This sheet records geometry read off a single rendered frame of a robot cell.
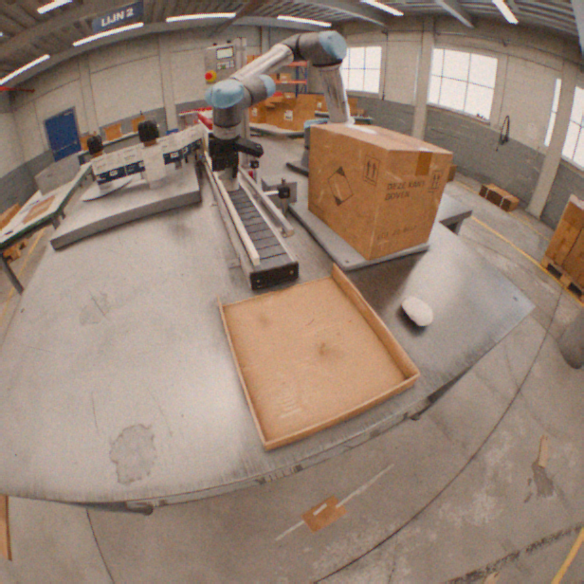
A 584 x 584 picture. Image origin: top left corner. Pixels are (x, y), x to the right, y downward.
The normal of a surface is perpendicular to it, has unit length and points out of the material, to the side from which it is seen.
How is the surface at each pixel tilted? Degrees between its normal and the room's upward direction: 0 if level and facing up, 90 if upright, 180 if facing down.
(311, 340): 0
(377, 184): 90
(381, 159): 90
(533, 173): 90
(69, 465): 0
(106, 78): 90
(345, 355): 0
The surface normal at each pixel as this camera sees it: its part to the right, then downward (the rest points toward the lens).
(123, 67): 0.50, 0.61
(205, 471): 0.00, -0.72
